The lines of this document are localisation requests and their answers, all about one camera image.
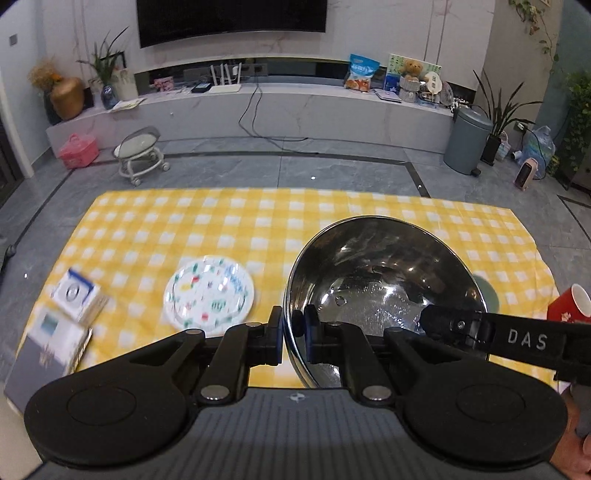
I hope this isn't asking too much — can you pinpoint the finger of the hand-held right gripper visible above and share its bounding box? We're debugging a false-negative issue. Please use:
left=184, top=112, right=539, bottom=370
left=419, top=304, right=493, bottom=355

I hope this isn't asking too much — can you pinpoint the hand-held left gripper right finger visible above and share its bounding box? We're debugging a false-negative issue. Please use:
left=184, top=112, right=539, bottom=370
left=302, top=305, right=467, bottom=402

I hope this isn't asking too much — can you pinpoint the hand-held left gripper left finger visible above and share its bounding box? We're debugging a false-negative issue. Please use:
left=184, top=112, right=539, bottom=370
left=117, top=305, right=283, bottom=408

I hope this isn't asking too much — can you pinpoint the white printed plate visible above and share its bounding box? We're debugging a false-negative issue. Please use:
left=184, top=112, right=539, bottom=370
left=164, top=256, right=256, bottom=332

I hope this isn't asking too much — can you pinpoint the large steel bowl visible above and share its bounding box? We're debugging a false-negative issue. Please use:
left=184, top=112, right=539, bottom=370
left=283, top=216, right=491, bottom=391

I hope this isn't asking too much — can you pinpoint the person's right hand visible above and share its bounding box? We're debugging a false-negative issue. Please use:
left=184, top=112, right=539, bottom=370
left=551, top=435, right=591, bottom=480

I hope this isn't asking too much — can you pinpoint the green plate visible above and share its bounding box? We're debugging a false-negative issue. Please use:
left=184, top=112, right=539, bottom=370
left=471, top=272, right=502, bottom=315

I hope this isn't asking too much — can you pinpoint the red cup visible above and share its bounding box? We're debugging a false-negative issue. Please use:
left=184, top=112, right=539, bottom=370
left=547, top=284, right=591, bottom=326

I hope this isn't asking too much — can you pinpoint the pink heater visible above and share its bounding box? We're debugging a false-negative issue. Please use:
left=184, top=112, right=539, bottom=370
left=514, top=157, right=546, bottom=190

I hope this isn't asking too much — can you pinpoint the yellow checked tablecloth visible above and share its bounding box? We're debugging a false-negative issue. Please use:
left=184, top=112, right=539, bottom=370
left=14, top=187, right=561, bottom=393

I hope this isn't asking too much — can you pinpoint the grey trash can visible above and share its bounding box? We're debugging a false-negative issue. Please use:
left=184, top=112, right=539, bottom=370
left=443, top=107, right=495, bottom=176

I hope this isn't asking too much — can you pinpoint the white and blue box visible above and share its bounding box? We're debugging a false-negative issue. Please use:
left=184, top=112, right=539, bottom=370
left=50, top=268, right=110, bottom=324

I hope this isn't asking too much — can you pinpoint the marble tv bench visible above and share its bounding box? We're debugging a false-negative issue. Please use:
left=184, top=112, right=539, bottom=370
left=45, top=82, right=455, bottom=157

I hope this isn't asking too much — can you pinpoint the tall potted plant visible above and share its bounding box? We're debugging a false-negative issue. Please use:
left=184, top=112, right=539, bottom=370
left=473, top=69, right=544, bottom=165

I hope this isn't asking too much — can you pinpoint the white picture box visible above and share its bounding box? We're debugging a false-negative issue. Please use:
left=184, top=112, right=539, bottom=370
left=25, top=305, right=94, bottom=374

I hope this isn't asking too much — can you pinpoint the green foliage plant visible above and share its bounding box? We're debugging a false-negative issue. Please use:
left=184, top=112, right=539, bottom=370
left=551, top=71, right=591, bottom=186

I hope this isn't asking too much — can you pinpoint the small wheeled stool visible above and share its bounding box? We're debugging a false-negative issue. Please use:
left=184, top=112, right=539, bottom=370
left=113, top=127, right=171, bottom=186

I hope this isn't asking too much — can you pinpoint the grey book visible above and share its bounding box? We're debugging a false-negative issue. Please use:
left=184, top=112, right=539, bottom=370
left=4, top=339, right=71, bottom=414

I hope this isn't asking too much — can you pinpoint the white router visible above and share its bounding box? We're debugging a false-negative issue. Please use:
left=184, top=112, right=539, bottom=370
left=210, top=64, right=243, bottom=95

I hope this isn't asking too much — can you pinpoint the blue snack bag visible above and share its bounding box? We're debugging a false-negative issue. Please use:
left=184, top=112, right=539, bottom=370
left=345, top=54, right=382, bottom=92

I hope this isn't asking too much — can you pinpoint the pink basket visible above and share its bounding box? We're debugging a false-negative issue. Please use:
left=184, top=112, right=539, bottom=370
left=58, top=134, right=100, bottom=169

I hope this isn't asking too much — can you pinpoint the green and white box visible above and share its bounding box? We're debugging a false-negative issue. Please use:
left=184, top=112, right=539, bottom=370
left=385, top=53, right=443, bottom=91

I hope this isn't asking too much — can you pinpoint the white paper bag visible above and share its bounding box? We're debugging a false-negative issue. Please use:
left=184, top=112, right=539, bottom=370
left=113, top=67, right=138, bottom=101

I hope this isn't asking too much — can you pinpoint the gold vase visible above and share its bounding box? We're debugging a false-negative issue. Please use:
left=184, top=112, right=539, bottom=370
left=50, top=78, right=86, bottom=121

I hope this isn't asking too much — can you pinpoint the black television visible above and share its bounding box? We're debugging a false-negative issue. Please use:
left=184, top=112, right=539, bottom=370
left=136, top=0, right=328, bottom=49

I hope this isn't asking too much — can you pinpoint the hanging vine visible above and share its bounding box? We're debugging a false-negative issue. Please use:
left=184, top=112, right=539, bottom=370
left=508, top=0, right=562, bottom=62

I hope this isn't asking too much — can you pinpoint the dark glass door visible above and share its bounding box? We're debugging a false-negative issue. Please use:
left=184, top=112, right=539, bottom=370
left=0, top=121, right=22, bottom=206

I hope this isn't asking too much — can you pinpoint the green leafy plant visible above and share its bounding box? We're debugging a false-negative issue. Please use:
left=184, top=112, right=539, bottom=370
left=76, top=28, right=131, bottom=89

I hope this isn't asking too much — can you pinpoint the dried plant bunch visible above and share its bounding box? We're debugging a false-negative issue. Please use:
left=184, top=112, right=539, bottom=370
left=28, top=58, right=62, bottom=92

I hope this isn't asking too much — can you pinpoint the black cable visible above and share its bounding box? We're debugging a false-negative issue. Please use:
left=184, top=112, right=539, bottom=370
left=238, top=83, right=310, bottom=151

